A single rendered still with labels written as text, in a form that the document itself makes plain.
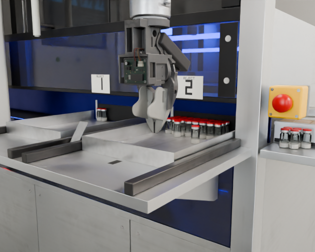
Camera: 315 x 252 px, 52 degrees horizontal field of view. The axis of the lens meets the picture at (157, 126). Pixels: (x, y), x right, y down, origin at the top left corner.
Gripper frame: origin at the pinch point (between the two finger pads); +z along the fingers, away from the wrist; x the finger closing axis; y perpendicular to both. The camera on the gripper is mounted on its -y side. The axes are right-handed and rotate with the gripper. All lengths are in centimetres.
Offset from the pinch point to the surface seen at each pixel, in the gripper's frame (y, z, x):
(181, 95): -23.3, -4.2, -9.5
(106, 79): -23.4, -7.9, -38.1
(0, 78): -15, -8, -88
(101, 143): 2.5, 5.1, -13.6
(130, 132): -13.9, 5.9, -19.8
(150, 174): 11.6, 5.6, 7.3
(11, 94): -32, 1, -112
